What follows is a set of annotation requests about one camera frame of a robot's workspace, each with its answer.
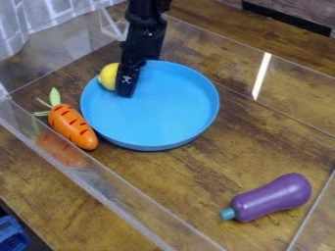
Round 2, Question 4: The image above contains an orange toy carrot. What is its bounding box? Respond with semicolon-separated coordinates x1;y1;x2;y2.
34;87;99;150

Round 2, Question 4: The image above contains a blue plastic crate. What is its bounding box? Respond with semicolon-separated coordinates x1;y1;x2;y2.
0;216;31;251

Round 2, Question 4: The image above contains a clear acrylic barrier wall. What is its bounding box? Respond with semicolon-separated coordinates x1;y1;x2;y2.
0;0;335;251

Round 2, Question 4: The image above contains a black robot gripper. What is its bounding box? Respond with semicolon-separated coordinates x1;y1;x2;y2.
115;0;171;98

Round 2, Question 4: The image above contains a purple toy eggplant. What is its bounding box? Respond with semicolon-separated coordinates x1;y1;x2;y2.
221;173;311;223

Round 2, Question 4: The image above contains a clear acrylic corner bracket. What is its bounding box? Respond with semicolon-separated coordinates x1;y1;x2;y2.
99;5;128;41

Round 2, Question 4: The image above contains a blue round tray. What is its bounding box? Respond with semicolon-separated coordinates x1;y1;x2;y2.
80;61;221;151

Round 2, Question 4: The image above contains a yellow toy lemon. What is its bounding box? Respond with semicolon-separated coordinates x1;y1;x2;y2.
99;63;119;91

